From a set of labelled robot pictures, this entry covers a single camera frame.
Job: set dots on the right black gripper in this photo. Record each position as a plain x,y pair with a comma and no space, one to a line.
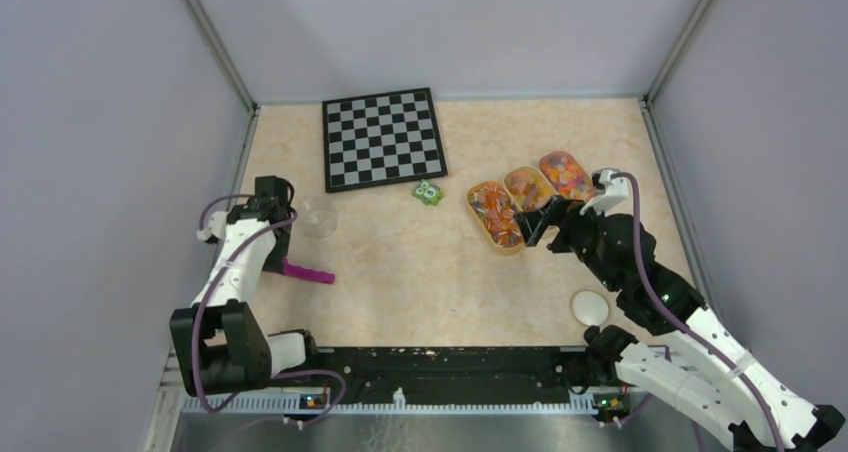
558,211

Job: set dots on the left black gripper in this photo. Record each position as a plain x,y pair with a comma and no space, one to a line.
276,254

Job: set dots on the clear plastic cup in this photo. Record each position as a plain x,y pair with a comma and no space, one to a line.
318,217

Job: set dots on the magenta plastic scoop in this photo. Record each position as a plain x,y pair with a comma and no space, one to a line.
307,274

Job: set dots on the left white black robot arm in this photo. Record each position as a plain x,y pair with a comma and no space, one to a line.
219,345

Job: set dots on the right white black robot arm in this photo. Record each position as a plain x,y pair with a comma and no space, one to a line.
728,393

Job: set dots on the tray with yellow gummy candies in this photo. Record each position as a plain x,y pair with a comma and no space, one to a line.
528,187

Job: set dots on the tray with orange wrapped candies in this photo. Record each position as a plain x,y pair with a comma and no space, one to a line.
494,210

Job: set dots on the tray with mixed colourful candies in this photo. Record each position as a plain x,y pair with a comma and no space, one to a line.
566,175

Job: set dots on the white round lid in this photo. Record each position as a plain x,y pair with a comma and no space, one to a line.
589,308

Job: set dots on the green owl toy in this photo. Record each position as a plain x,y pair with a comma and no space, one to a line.
428,193

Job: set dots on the black white chessboard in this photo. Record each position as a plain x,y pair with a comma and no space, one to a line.
381,139

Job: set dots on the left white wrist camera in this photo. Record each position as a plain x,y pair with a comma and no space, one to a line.
212,227

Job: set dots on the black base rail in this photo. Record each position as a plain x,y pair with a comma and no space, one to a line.
463,376

